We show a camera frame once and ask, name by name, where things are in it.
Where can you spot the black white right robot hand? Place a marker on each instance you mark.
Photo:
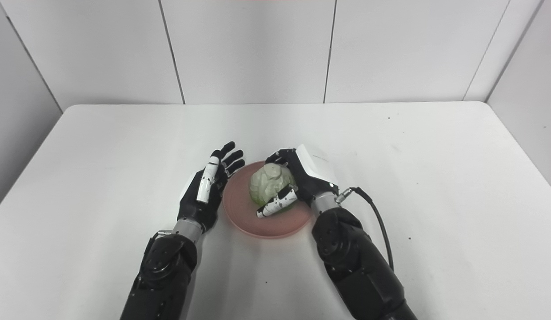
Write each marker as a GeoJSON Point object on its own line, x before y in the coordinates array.
{"type": "Point", "coordinates": [313, 178]}

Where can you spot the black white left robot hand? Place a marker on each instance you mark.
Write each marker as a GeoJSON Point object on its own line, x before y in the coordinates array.
{"type": "Point", "coordinates": [197, 206]}

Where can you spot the green white toy cabbage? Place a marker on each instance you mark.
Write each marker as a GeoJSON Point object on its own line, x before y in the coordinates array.
{"type": "Point", "coordinates": [269, 182]}

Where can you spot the pink round plate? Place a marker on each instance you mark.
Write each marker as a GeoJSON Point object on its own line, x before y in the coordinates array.
{"type": "Point", "coordinates": [280, 224]}

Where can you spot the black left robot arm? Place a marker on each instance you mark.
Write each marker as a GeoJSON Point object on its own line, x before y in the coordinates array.
{"type": "Point", "coordinates": [164, 275]}

